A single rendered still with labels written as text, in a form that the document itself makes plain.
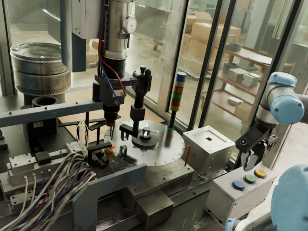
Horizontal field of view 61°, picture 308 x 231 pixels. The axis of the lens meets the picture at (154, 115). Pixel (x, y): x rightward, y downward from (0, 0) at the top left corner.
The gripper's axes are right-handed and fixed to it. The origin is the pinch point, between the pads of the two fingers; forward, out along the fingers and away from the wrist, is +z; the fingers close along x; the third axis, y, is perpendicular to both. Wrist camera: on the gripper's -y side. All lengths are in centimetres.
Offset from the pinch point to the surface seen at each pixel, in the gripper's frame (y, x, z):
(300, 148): 229, 59, 98
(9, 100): -56, 127, 23
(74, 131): -34, 79, 23
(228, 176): 0.7, 5.2, 8.2
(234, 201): -6.4, -4.0, 9.4
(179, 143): -8.8, 25.4, 2.9
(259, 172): 13.3, 0.5, 7.2
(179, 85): 4.7, 46.4, -13.0
